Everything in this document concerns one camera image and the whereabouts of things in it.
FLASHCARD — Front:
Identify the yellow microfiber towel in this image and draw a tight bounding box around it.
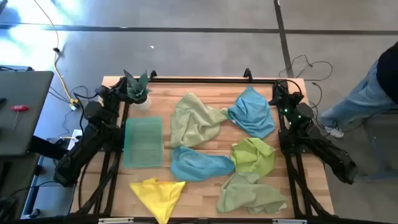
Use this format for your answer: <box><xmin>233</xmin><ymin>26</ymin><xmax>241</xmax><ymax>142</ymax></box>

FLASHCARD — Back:
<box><xmin>129</xmin><ymin>177</ymin><xmax>187</xmax><ymax>224</ymax></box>

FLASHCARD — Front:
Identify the grey side table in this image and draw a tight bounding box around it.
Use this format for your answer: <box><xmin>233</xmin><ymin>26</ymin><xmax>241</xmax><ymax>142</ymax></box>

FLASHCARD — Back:
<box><xmin>0</xmin><ymin>70</ymin><xmax>55</xmax><ymax>156</ymax></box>

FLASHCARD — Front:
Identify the lime green microfiber towel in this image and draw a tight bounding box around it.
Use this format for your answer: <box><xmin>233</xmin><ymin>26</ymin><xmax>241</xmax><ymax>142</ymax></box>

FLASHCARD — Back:
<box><xmin>229</xmin><ymin>137</ymin><xmax>276</xmax><ymax>178</ymax></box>

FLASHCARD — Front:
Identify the green succulent plant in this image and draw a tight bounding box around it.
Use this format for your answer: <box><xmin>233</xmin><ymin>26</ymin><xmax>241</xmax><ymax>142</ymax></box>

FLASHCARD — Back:
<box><xmin>123</xmin><ymin>68</ymin><xmax>152</xmax><ymax>102</ymax></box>

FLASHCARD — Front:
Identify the red-handled tool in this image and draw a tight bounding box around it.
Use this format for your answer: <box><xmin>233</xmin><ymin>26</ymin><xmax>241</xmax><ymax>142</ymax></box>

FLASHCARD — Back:
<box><xmin>9</xmin><ymin>105</ymin><xmax>30</xmax><ymax>131</ymax></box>

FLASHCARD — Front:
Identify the white plant pot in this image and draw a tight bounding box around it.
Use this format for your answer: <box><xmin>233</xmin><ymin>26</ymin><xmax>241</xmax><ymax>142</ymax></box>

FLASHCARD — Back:
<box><xmin>132</xmin><ymin>95</ymin><xmax>152</xmax><ymax>111</ymax></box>

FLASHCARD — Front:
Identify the person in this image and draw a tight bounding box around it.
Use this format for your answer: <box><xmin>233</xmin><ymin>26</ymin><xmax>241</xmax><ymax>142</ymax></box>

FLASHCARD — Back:
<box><xmin>318</xmin><ymin>42</ymin><xmax>398</xmax><ymax>139</ymax></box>

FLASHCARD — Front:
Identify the black table brace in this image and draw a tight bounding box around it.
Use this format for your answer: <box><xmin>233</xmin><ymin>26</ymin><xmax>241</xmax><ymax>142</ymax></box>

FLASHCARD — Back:
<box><xmin>27</xmin><ymin>135</ymin><xmax>70</xmax><ymax>161</ymax></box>

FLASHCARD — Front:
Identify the blue microfiber towel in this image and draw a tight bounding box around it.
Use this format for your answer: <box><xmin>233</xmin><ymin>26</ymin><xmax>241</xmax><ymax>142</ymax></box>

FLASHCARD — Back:
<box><xmin>228</xmin><ymin>86</ymin><xmax>277</xmax><ymax>140</ymax></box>
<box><xmin>169</xmin><ymin>146</ymin><xmax>236</xmax><ymax>182</ymax></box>

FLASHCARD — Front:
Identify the pale green microfiber towel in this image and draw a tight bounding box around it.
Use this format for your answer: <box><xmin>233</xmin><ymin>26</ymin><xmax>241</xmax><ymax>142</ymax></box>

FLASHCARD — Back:
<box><xmin>170</xmin><ymin>91</ymin><xmax>229</xmax><ymax>149</ymax></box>
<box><xmin>216</xmin><ymin>172</ymin><xmax>287</xmax><ymax>215</ymax></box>

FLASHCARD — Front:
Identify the black metal table frame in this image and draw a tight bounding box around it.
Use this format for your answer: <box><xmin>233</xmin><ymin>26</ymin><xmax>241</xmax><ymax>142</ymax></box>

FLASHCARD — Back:
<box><xmin>70</xmin><ymin>68</ymin><xmax>335</xmax><ymax>223</ymax></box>

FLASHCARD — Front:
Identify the black floor cable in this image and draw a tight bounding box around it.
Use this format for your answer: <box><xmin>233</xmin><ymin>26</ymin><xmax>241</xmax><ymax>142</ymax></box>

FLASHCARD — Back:
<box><xmin>278</xmin><ymin>54</ymin><xmax>334</xmax><ymax>82</ymax></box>
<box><xmin>312</xmin><ymin>80</ymin><xmax>323</xmax><ymax>103</ymax></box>

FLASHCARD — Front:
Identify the yellow extension cable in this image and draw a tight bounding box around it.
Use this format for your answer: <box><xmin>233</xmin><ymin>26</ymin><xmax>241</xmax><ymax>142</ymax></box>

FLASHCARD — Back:
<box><xmin>32</xmin><ymin>0</ymin><xmax>81</xmax><ymax>110</ymax></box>

